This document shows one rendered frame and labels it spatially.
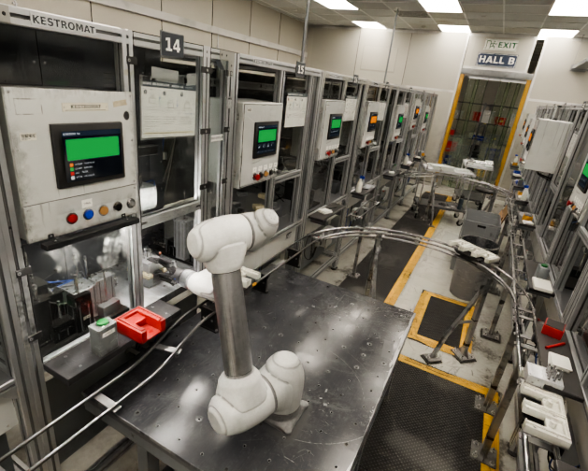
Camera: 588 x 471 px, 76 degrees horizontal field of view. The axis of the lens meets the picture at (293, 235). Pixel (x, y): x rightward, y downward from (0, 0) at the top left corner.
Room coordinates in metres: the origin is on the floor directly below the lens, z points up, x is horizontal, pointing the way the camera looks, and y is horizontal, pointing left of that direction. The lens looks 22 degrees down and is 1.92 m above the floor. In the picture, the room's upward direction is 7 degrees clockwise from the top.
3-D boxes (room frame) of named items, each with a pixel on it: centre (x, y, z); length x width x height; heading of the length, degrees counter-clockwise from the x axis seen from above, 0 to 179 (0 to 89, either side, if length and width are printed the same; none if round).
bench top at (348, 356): (1.59, -0.02, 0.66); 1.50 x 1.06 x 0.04; 155
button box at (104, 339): (1.14, 0.67, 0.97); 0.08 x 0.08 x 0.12; 65
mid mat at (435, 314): (3.08, -1.51, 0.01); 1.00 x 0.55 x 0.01; 155
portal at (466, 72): (8.73, -3.80, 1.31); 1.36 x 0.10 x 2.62; 65
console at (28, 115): (1.28, 0.83, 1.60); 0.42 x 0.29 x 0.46; 155
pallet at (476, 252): (2.76, -1.41, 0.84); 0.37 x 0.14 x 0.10; 33
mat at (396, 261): (5.63, -1.87, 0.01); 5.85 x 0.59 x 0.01; 155
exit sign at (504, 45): (8.70, -3.72, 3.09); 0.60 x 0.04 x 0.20; 65
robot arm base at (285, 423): (1.18, -0.04, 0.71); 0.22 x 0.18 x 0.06; 155
